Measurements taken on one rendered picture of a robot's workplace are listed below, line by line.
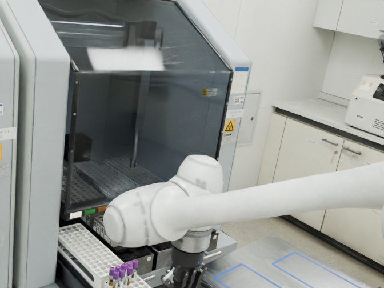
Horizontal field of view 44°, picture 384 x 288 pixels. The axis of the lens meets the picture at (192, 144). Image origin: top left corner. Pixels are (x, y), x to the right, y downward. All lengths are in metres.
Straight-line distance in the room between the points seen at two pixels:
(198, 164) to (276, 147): 2.85
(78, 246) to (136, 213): 0.67
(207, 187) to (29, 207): 0.58
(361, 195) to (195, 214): 0.27
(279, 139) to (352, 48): 0.98
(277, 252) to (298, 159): 2.02
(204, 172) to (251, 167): 2.88
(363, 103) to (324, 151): 0.45
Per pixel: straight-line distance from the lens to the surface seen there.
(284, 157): 3.77
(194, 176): 0.98
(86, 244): 1.52
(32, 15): 1.40
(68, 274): 1.50
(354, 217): 3.53
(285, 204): 0.82
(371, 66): 4.06
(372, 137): 3.34
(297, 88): 4.00
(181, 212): 0.84
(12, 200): 1.35
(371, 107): 3.36
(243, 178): 3.83
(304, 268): 1.69
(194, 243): 1.05
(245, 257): 1.66
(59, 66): 1.28
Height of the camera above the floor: 1.65
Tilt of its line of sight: 18 degrees down
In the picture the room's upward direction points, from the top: 9 degrees clockwise
